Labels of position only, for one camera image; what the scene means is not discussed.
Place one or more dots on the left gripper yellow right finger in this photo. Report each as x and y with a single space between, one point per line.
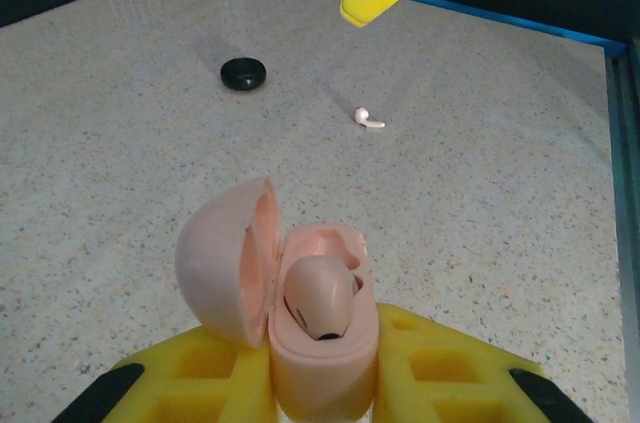
450 383

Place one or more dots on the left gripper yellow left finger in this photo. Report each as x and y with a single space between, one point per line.
195 383

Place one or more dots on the pink earbud charging case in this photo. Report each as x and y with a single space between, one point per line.
220 263

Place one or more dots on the black round case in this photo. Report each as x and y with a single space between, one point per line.
243 74

